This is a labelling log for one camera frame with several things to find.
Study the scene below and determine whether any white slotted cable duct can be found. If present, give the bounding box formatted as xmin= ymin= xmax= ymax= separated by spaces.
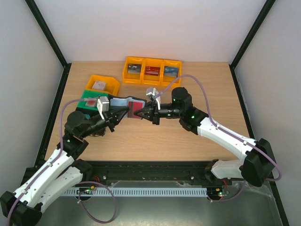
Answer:
xmin=62 ymin=187 xmax=207 ymax=197

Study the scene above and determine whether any red VIP card stack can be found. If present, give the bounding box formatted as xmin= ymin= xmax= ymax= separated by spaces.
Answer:
xmin=145 ymin=66 xmax=160 ymax=76

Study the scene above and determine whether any black frame post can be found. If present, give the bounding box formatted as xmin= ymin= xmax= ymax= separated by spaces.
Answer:
xmin=230 ymin=0 xmax=276 ymax=68
xmin=24 ymin=0 xmax=71 ymax=69

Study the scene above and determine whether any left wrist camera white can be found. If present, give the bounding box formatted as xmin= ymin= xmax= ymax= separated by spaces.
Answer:
xmin=96 ymin=96 xmax=110 ymax=120

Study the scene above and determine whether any grey VIP card stack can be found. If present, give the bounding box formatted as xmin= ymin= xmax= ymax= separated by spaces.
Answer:
xmin=127 ymin=64 xmax=142 ymax=74

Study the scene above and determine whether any blue VIP card stack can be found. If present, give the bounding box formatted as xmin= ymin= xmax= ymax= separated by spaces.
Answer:
xmin=164 ymin=66 xmax=179 ymax=78

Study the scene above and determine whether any black leather card holder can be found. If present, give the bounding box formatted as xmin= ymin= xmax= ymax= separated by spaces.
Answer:
xmin=108 ymin=95 xmax=147 ymax=108

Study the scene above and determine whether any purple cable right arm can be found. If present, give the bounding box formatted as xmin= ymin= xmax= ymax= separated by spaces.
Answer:
xmin=154 ymin=74 xmax=283 ymax=203

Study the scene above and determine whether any yellow bin with red cards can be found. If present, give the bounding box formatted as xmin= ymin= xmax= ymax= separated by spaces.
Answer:
xmin=142 ymin=58 xmax=163 ymax=85

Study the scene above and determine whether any white red-circle card stack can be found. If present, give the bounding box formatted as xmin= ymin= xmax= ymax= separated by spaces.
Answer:
xmin=85 ymin=100 xmax=97 ymax=108

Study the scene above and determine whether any white floral card stack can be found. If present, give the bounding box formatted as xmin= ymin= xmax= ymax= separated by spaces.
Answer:
xmin=91 ymin=80 xmax=107 ymax=90

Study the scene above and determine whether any yellow bin with grey cards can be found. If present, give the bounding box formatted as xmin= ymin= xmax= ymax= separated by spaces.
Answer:
xmin=122 ymin=56 xmax=146 ymax=84

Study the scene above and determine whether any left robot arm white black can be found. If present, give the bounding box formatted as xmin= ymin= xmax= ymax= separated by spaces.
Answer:
xmin=0 ymin=107 xmax=129 ymax=226

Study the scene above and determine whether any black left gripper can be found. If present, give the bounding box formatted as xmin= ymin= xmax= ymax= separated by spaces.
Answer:
xmin=82 ymin=107 xmax=132 ymax=139

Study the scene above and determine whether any yellow bin near green bin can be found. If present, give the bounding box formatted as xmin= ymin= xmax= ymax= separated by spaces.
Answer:
xmin=85 ymin=74 xmax=120 ymax=96

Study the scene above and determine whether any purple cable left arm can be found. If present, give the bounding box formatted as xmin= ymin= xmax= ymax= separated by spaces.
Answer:
xmin=6 ymin=97 xmax=118 ymax=226

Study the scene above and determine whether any yellow bin with blue cards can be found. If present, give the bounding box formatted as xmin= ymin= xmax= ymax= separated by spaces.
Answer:
xmin=160 ymin=59 xmax=182 ymax=87

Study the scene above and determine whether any black frame post left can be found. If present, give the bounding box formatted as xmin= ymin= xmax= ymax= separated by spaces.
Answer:
xmin=24 ymin=0 xmax=71 ymax=69

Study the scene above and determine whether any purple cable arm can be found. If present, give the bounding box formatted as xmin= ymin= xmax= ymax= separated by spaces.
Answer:
xmin=6 ymin=97 xmax=118 ymax=226
xmin=154 ymin=74 xmax=283 ymax=203

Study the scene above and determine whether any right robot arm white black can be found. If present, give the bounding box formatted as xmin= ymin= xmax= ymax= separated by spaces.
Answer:
xmin=135 ymin=87 xmax=276 ymax=187

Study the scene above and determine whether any black frame post right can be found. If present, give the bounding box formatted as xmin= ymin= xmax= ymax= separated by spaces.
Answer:
xmin=230 ymin=0 xmax=276 ymax=68

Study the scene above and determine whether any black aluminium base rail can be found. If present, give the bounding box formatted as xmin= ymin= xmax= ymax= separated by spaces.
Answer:
xmin=25 ymin=160 xmax=273 ymax=186

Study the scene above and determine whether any green plastic bin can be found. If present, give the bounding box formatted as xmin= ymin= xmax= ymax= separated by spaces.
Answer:
xmin=77 ymin=90 xmax=108 ymax=111

